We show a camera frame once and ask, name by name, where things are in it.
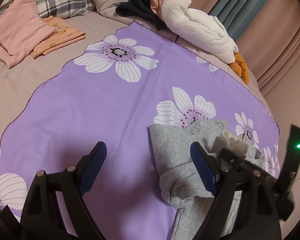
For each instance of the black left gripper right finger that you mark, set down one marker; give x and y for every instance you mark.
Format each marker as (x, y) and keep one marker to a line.
(243, 207)

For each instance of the orange printed folded garment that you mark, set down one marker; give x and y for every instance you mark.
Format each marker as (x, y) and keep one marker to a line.
(64, 35)

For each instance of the pink folded garment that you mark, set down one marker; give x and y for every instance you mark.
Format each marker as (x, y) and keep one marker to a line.
(21, 30)

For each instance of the grey knit sweater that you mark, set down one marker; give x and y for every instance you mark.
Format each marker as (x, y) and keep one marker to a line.
(179, 181)

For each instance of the white fleece garment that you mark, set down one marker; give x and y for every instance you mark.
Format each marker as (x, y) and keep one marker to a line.
(198, 28)

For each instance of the teal curtain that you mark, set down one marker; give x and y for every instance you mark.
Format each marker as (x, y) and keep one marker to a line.
(236, 15)

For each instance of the orange knitted garment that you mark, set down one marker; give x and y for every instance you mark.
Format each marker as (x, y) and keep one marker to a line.
(239, 66)

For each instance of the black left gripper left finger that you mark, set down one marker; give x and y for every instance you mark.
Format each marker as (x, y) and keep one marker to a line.
(41, 217)

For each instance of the purple floral bed sheet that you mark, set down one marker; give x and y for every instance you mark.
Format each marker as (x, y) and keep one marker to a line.
(113, 92)

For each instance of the peach garment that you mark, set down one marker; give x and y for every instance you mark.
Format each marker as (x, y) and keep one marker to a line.
(156, 6)

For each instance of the black garment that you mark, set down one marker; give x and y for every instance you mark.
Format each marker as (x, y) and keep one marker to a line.
(141, 9)

